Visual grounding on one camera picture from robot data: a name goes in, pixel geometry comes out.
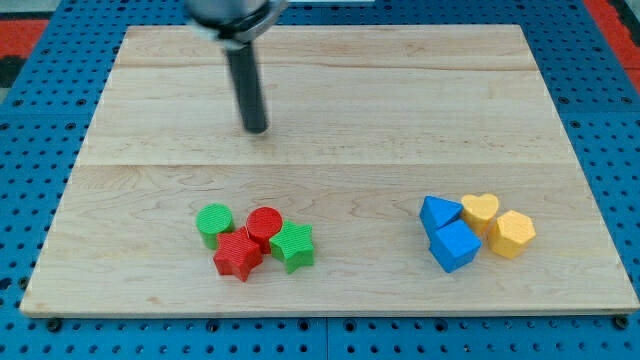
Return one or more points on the green cylinder block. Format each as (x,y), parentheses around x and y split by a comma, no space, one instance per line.
(212,220)

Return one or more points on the light wooden board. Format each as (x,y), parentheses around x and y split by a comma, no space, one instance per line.
(366,121)

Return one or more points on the yellow hexagon block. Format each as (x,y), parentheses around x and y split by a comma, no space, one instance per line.
(511,234)

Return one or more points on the red cylinder block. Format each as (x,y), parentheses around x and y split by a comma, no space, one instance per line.
(262,224)

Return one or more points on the red star block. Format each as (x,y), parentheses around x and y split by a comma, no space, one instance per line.
(237,254)

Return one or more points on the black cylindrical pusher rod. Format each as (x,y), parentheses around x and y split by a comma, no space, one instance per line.
(247,87)

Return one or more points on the yellow heart block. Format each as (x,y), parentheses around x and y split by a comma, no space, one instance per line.
(479,211)

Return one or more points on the blue cube block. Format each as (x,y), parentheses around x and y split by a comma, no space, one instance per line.
(454,245)

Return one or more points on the green star block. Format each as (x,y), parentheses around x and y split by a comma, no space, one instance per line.
(293,246)

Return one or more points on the blue triangle block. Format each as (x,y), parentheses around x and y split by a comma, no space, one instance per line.
(437,213)

